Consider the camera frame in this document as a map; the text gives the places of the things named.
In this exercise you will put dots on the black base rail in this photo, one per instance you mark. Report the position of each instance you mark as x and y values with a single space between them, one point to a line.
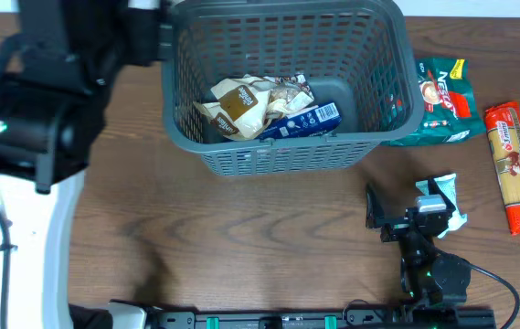
354 315

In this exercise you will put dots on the blue snack box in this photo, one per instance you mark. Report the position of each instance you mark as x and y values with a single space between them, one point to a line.
313 121

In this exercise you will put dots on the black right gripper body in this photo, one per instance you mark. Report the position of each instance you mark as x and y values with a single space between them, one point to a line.
394 229

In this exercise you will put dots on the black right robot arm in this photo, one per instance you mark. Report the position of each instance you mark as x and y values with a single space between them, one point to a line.
426 274

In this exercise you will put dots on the orange spaghetti packet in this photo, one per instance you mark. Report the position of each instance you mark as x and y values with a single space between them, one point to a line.
503 131

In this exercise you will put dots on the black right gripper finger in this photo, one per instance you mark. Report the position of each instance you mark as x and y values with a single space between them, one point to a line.
375 214
434 189

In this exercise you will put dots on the dried mushroom pouch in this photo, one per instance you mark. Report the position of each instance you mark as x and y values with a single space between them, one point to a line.
249 102
237 130

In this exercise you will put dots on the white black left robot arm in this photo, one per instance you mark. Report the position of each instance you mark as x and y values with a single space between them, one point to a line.
56 80

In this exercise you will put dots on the grey plastic basket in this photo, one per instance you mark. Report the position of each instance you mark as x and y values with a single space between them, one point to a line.
354 54

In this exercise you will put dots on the light teal snack packet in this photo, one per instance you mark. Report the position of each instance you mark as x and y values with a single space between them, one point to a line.
445 186

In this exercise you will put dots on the green Nescafe bag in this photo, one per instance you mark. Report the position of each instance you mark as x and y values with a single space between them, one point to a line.
450 113

